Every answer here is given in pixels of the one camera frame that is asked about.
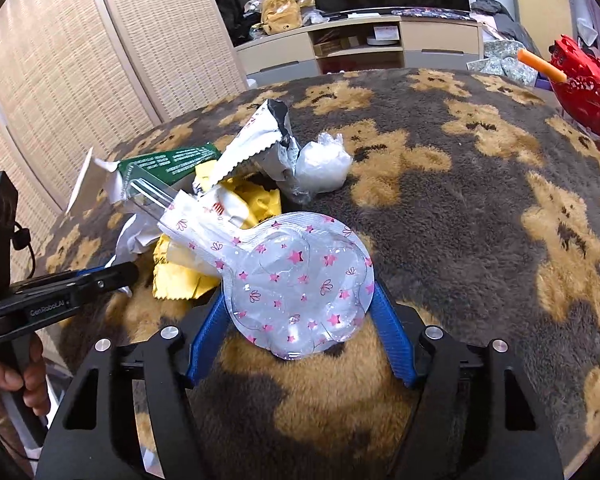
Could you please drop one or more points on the orange stick in basket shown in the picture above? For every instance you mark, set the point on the orange stick in basket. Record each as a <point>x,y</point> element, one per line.
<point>551,72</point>

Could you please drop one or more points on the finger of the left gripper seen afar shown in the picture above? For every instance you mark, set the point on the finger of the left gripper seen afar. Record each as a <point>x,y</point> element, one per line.
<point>88,285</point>

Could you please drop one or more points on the white green carton box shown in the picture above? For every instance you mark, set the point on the white green carton box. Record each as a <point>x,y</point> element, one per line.
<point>173,168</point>

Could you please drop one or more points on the beige door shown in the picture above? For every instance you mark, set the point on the beige door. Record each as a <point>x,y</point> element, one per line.
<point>546,21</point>

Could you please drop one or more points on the red plastic basket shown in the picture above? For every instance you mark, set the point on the red plastic basket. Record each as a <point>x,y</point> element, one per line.
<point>580,94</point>

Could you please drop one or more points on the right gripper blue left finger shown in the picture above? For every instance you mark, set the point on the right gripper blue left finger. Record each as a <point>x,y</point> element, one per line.
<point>208,339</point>

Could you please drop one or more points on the star patterned plastic package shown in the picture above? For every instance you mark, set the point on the star patterned plastic package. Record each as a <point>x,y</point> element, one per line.
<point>303,282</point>

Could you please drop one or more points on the wooden TV cabinet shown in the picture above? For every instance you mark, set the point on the wooden TV cabinet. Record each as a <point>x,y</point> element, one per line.
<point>365,43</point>

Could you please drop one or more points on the yellow plush bag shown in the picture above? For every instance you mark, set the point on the yellow plush bag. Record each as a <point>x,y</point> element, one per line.
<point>280,16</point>

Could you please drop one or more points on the silver foil wrapper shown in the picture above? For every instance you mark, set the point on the silver foil wrapper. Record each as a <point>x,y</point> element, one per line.
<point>264,144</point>

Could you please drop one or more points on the yellow snack wrapper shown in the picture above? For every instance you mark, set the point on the yellow snack wrapper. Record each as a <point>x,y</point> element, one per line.
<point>202,236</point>

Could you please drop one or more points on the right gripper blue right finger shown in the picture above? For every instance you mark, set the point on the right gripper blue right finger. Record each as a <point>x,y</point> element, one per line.
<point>398,347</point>

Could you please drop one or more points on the person's left hand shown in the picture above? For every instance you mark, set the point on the person's left hand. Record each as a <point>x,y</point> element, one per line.
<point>33,380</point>

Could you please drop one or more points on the white plastic bag ball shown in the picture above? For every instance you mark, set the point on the white plastic bag ball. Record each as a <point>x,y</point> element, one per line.
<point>323,165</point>

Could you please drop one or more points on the woven folding screen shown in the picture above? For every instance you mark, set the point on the woven folding screen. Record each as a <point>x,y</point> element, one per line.
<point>79,77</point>

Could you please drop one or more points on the grey patterned cloth bundle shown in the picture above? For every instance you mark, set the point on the grey patterned cloth bundle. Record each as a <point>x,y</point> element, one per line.
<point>500,57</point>

